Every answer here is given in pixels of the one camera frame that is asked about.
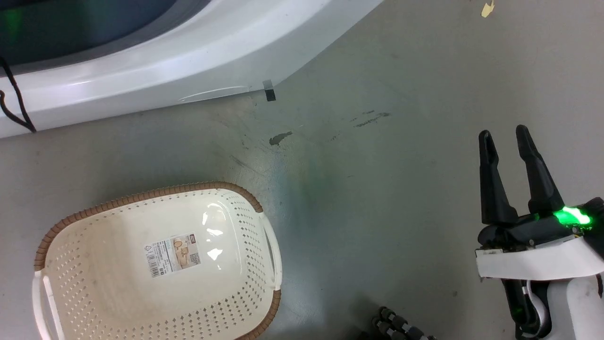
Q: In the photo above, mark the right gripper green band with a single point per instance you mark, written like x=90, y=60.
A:
x=538, y=245

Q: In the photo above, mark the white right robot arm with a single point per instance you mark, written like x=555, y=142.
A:
x=566, y=307

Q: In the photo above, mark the white washing machine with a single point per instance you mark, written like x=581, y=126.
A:
x=198, y=52

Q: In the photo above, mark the printed basket label sticker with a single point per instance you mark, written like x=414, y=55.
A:
x=172, y=255

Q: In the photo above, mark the cream perforated laundry basket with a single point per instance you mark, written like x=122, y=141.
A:
x=118, y=283

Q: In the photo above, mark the dark washing machine door opening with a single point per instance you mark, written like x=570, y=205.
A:
x=71, y=23

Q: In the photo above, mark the yellow paper scrap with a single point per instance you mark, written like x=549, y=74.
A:
x=487, y=9

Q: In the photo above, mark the black tape marker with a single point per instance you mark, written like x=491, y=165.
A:
x=269, y=91

